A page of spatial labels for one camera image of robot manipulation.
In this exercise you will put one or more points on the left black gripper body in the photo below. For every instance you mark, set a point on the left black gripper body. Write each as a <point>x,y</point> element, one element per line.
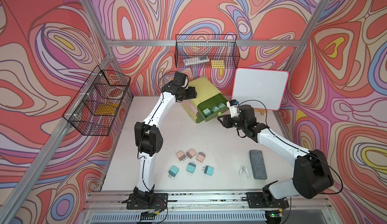
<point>184,94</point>

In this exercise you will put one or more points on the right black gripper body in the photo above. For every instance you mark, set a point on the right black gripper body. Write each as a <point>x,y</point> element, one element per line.
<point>236,122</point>

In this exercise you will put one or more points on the green plug one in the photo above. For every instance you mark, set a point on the green plug one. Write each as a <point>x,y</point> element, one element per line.
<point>215,109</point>

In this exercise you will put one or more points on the green plug three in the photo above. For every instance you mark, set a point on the green plug three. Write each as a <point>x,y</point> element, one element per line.
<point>222,105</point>

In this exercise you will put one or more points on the yellow green drawer cabinet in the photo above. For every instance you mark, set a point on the yellow green drawer cabinet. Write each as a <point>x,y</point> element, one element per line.
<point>205,90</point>

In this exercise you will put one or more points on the green plug two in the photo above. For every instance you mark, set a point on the green plug two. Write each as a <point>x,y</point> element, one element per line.
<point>206,112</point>

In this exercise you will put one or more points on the green top drawer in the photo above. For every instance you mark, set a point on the green top drawer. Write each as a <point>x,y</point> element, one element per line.
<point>211,108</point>

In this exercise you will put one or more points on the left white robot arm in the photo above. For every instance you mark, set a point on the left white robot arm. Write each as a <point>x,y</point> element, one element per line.
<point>149,140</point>

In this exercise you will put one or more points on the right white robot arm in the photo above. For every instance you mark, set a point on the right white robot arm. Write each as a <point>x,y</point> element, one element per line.
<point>311,172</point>

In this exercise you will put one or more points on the wooden easel stand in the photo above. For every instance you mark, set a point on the wooden easel stand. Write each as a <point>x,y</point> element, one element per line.
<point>262,112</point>

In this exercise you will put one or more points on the grey box in back basket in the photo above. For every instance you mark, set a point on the grey box in back basket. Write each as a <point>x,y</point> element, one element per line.
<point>196,60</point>

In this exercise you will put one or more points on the yellow sponge in back basket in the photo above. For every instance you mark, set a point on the yellow sponge in back basket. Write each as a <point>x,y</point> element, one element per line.
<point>217,64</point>

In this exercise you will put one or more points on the pink plug three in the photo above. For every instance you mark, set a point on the pink plug three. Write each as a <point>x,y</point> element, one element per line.
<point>201,157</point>

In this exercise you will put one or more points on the pink framed whiteboard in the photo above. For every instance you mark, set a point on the pink framed whiteboard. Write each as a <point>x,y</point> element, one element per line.
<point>263,89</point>

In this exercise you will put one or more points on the pink plug two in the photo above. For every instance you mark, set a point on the pink plug two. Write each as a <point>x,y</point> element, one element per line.
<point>191,153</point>

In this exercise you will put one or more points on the small white clip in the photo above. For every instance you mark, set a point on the small white clip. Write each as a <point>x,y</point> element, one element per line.
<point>245,170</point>

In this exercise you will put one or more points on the teal plug three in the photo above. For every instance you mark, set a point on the teal plug three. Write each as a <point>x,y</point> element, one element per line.
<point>208,170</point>

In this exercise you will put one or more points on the grey felt eraser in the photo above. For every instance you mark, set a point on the grey felt eraser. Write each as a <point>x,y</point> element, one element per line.
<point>258,164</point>

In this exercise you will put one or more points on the teal plug two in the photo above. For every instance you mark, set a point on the teal plug two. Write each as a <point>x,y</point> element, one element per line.
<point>191,168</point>

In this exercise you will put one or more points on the pink plug one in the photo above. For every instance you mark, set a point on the pink plug one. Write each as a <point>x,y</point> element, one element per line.
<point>180,155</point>

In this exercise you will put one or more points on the teal plug one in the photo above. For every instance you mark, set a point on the teal plug one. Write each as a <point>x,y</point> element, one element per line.
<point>173,171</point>

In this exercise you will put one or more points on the yellow item in left basket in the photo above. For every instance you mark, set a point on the yellow item in left basket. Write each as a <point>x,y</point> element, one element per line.
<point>106,109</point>

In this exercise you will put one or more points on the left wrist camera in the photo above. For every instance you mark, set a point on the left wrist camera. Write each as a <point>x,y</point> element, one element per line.
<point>180,80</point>

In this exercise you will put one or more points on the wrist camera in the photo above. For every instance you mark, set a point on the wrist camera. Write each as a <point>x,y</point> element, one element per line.
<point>180,80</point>
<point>233,106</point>

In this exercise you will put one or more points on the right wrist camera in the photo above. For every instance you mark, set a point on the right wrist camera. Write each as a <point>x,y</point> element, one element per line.
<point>233,106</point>

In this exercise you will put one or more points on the back black wire basket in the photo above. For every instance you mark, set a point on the back black wire basket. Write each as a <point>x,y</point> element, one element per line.
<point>215,46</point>

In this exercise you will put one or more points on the black wire basket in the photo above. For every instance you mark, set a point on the black wire basket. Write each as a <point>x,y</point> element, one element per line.
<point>215,46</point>
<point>102,86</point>

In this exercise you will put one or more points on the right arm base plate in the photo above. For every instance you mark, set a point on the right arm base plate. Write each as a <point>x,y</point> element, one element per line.
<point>265,200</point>

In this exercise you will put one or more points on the left black wire basket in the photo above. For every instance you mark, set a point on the left black wire basket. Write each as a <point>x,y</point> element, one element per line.
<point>102,86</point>

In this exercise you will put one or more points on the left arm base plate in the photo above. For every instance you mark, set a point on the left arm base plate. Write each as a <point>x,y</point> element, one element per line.
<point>157,201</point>

